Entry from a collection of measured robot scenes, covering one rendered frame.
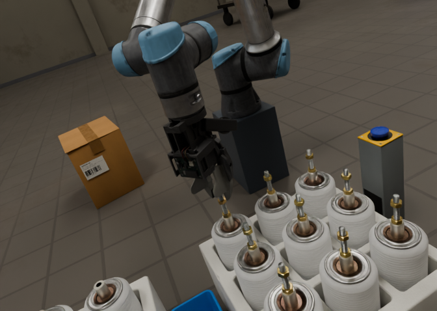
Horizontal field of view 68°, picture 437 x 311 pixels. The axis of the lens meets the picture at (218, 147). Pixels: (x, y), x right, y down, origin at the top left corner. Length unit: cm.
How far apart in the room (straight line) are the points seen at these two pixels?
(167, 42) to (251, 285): 46
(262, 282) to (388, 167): 42
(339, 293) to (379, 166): 35
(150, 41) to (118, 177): 106
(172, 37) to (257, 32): 51
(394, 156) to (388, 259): 28
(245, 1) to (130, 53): 40
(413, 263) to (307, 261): 18
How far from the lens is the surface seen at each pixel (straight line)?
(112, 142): 148
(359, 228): 75
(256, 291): 68
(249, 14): 99
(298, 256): 70
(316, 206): 82
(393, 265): 69
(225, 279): 75
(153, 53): 55
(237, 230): 74
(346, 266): 62
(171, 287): 105
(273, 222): 77
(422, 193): 119
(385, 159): 85
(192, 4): 854
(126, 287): 75
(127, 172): 154
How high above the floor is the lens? 74
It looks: 26 degrees down
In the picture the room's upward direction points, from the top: 18 degrees counter-clockwise
